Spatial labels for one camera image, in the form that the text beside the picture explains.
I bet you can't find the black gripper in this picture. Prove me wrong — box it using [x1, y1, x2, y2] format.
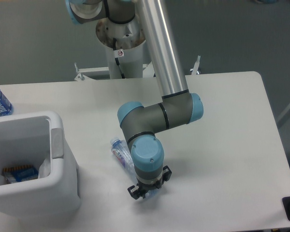
[127, 165, 172, 200]

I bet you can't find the crushed clear plastic bottle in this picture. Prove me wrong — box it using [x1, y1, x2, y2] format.
[111, 135, 164, 198]

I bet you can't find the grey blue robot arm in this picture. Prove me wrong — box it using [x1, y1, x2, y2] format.
[65, 0, 203, 199]

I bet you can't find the white trash can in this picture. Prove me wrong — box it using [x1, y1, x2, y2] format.
[0, 111, 81, 218]

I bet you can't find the blue snack packet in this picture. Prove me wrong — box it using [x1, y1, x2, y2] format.
[2, 165, 38, 184]

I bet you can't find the white pedestal base frame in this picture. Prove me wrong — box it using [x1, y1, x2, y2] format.
[74, 55, 201, 81]

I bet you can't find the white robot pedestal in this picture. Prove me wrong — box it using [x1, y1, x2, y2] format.
[96, 17, 145, 79]

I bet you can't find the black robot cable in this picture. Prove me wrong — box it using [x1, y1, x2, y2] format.
[112, 37, 126, 79]

